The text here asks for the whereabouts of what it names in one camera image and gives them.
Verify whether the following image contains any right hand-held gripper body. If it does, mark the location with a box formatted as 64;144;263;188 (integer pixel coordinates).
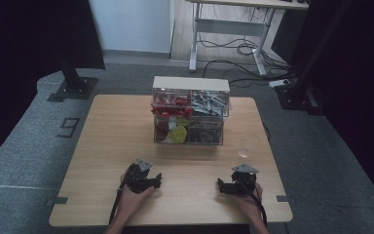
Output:
231;163;260;198

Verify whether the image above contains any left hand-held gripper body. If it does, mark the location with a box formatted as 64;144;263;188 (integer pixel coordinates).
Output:
125;158;154;195

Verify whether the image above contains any clear acrylic organizer box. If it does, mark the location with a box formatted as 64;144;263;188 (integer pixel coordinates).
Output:
151;75;231;146

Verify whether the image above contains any person's left hand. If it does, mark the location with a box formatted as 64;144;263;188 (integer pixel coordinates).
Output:
118;172;156;216

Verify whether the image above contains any person's right hand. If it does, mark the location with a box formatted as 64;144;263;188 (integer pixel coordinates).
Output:
233;183;263;219

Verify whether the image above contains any large yellow-green round pod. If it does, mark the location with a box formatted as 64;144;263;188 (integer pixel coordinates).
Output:
167;126;188;144

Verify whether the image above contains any pile of dark packets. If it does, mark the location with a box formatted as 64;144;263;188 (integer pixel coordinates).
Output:
188;121;223;144

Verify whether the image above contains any small yellow-green round pod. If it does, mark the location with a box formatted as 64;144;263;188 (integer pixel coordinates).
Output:
175;117;191;128

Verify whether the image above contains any pile of red packets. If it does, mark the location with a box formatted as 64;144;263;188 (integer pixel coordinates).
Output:
151;94;194;119

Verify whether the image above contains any pile of grey packets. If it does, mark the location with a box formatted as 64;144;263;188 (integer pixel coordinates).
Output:
192;91;229;117

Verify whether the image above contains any black metal stand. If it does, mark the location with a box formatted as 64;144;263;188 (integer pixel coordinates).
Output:
47;57;99;103
276;0;355;116

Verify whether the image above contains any white power strip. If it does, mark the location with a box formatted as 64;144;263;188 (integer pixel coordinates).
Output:
268;78;291;89

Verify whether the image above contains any black curtain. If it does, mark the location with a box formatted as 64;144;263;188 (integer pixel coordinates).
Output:
290;0;374;211
0;0;106;170

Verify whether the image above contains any left hand-held gripper black cable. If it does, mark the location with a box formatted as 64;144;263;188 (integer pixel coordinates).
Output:
108;181;126;225

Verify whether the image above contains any hand-held gripper black cable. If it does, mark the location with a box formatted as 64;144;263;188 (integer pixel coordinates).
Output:
240;178;269;228
108;181;126;225

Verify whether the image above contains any right hand-held gripper black cable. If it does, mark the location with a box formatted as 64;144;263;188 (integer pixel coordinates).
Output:
240;178;269;228

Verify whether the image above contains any black floor cable bundle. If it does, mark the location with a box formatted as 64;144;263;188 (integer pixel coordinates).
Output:
197;32;296;89

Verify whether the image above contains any white desk frame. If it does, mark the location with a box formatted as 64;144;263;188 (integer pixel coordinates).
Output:
184;0;310;77

